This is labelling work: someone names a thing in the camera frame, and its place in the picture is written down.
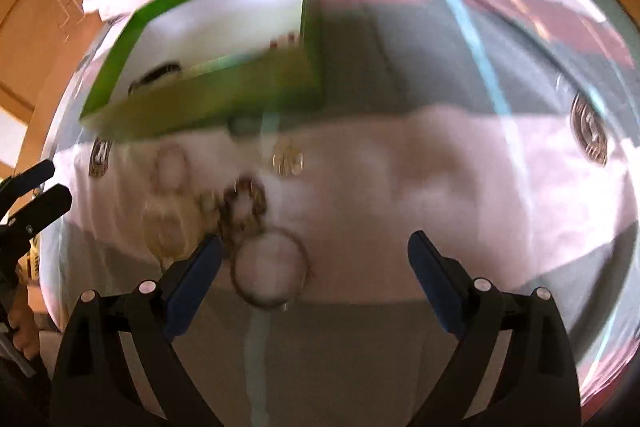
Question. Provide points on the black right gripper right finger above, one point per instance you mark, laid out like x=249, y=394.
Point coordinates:
x=537, y=385

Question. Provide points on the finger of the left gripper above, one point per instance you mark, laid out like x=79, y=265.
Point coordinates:
x=40, y=212
x=16, y=186

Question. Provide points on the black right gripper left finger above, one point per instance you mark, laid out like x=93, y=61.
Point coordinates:
x=92, y=385

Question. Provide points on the cream white wristwatch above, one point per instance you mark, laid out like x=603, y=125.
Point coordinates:
x=172, y=227

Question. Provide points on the silver metal bangle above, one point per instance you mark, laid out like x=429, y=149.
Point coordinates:
x=270, y=270

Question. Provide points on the person's left hand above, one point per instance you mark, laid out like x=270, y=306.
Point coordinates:
x=22, y=321

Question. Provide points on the wooden wardrobe door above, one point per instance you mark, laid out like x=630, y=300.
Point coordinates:
x=42, y=43

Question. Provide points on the black watch in box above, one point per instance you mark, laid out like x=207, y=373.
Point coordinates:
x=160, y=72

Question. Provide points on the gold filigree brooch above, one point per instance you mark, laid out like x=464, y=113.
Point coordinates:
x=287, y=159

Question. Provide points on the green cardboard box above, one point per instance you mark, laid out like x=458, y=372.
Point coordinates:
x=239, y=58

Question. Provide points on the pink grey patchwork bedsheet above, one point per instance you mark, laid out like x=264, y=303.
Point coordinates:
x=506, y=130

